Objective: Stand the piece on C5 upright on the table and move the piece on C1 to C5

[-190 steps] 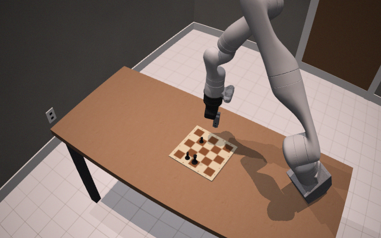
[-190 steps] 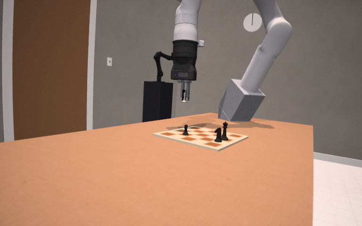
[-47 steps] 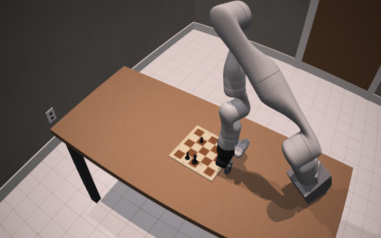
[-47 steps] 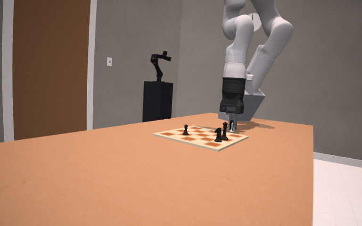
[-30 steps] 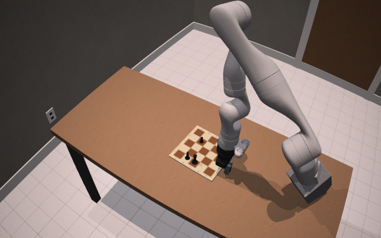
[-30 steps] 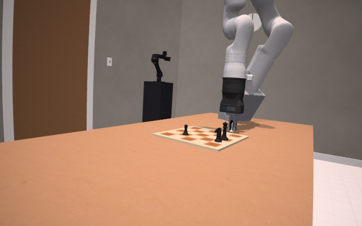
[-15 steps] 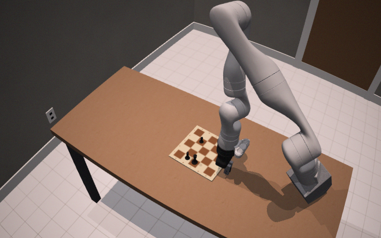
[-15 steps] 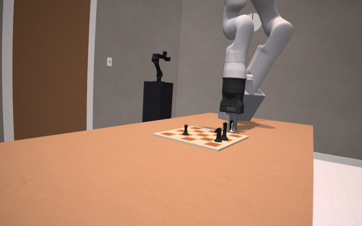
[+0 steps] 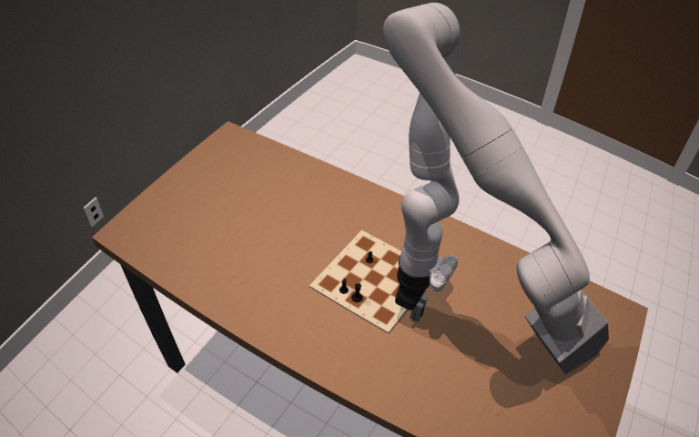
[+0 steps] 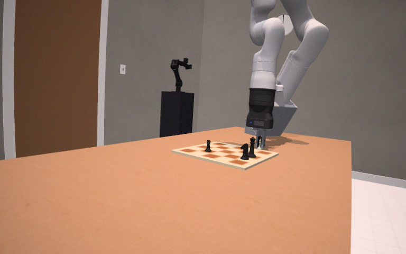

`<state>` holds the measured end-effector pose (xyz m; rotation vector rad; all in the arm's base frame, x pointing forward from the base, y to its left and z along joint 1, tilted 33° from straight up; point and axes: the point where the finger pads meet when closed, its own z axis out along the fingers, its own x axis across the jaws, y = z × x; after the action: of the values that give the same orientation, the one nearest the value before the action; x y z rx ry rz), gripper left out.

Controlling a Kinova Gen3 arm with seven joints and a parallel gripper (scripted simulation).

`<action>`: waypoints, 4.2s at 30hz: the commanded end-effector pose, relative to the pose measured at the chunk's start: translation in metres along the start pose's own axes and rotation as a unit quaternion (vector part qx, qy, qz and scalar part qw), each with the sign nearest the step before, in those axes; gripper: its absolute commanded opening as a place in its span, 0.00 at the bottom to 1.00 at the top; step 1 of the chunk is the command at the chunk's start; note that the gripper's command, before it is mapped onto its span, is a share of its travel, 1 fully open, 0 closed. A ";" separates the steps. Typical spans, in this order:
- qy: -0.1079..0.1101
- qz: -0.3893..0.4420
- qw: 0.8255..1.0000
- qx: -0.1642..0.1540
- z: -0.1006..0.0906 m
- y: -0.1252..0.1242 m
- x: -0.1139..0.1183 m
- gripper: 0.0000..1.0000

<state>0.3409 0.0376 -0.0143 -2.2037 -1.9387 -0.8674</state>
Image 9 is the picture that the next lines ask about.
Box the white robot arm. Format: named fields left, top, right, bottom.
left=383, top=3, right=590, bottom=341

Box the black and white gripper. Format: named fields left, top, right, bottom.
left=395, top=244, right=458, bottom=322

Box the brown and cream chessboard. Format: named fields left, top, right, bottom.
left=309, top=230, right=407, bottom=333

